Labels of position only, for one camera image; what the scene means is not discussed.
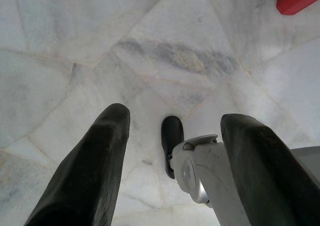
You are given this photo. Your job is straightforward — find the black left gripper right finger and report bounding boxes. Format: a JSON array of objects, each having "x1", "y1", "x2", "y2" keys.
[{"x1": 219, "y1": 113, "x2": 320, "y2": 226}]

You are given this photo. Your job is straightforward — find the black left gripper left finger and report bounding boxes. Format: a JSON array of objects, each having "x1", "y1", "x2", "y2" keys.
[{"x1": 24, "y1": 103, "x2": 131, "y2": 226}]

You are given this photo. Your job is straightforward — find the silver robot left leg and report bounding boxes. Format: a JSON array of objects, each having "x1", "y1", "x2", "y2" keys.
[{"x1": 170, "y1": 134, "x2": 320, "y2": 226}]

